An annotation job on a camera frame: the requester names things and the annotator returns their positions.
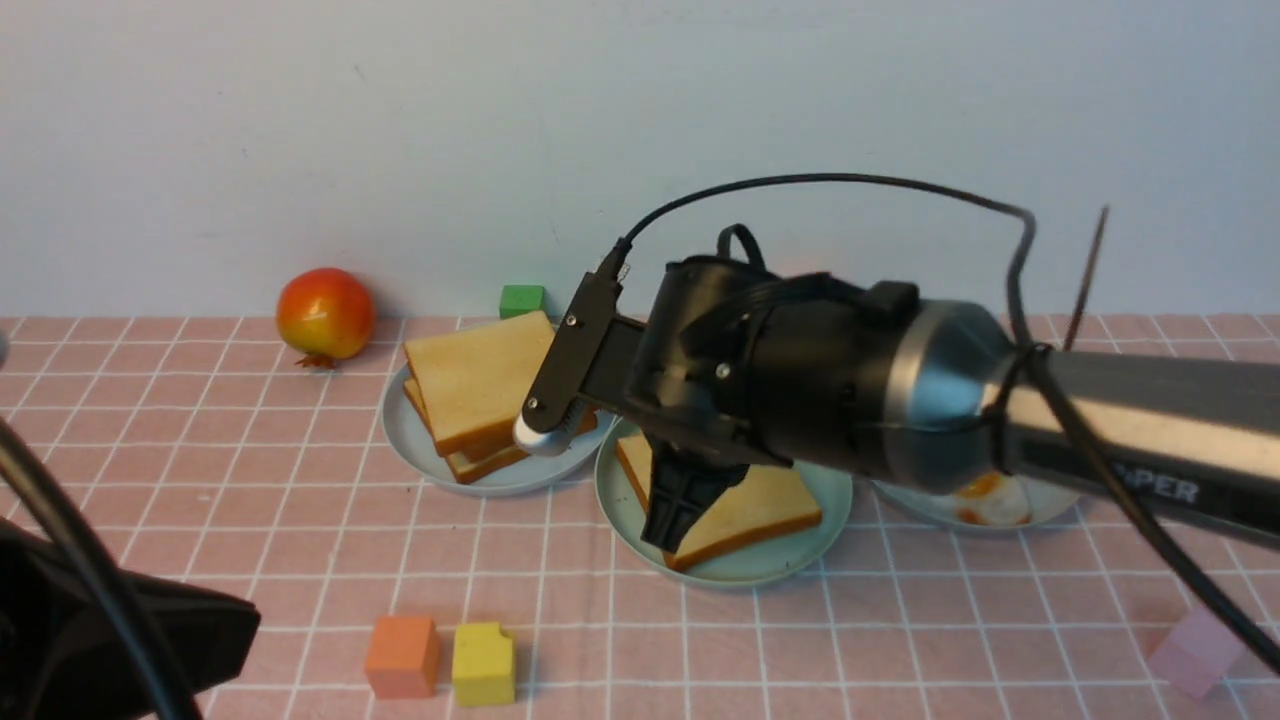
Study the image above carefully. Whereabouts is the green cube block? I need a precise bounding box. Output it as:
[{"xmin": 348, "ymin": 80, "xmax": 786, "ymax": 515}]
[{"xmin": 498, "ymin": 284, "xmax": 547, "ymax": 320}]

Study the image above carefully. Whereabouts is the red yellow pomegranate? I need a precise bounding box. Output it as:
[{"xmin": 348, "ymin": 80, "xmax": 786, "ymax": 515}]
[{"xmin": 275, "ymin": 266, "xmax": 378, "ymax": 370}]

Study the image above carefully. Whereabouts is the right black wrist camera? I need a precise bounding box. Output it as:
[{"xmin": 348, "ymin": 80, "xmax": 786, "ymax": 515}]
[{"xmin": 513, "ymin": 272, "xmax": 646, "ymax": 456}]

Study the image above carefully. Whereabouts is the front fried egg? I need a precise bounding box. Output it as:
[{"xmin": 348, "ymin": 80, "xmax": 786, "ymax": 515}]
[{"xmin": 948, "ymin": 471, "xmax": 1033, "ymax": 527}]

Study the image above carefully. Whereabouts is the pink cube block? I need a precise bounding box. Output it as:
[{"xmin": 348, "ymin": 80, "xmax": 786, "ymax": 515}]
[{"xmin": 1147, "ymin": 605, "xmax": 1245, "ymax": 700}]

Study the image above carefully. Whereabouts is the teal centre plate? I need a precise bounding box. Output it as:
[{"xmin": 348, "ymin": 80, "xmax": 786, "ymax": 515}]
[{"xmin": 595, "ymin": 420, "xmax": 855, "ymax": 588}]

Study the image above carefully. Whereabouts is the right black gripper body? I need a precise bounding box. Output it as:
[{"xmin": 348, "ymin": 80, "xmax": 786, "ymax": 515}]
[{"xmin": 623, "ymin": 255, "xmax": 922, "ymax": 471}]

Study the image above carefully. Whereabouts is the grey-blue egg plate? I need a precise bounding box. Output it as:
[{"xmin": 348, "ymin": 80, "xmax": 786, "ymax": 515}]
[{"xmin": 870, "ymin": 477, "xmax": 1082, "ymax": 536}]

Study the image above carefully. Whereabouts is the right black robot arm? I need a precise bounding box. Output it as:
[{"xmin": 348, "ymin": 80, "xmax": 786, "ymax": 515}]
[{"xmin": 623, "ymin": 256, "xmax": 1277, "ymax": 551}]

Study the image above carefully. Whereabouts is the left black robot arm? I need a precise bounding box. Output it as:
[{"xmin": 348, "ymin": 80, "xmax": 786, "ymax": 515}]
[{"xmin": 1, "ymin": 520, "xmax": 262, "ymax": 719}]

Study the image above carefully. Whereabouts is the pink checked tablecloth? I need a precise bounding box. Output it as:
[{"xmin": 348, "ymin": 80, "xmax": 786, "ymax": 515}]
[{"xmin": 1, "ymin": 316, "xmax": 1279, "ymax": 719}]

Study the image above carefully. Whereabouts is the grey-blue bread plate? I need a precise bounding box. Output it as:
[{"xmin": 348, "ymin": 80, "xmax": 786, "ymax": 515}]
[{"xmin": 380, "ymin": 340, "xmax": 614, "ymax": 496}]

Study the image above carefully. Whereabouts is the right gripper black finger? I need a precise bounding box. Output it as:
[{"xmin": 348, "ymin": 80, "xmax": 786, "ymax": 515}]
[{"xmin": 641, "ymin": 445, "xmax": 749, "ymax": 553}]

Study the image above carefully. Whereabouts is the yellow notched block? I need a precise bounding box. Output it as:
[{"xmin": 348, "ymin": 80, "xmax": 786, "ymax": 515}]
[{"xmin": 451, "ymin": 623, "xmax": 517, "ymax": 708}]

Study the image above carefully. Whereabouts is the right black camera cable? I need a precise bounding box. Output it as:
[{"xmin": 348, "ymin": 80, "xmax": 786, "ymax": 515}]
[{"xmin": 598, "ymin": 173, "xmax": 1280, "ymax": 676}]

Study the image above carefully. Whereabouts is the orange cube block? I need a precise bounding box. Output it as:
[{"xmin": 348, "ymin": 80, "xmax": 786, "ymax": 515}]
[{"xmin": 364, "ymin": 615, "xmax": 442, "ymax": 700}]

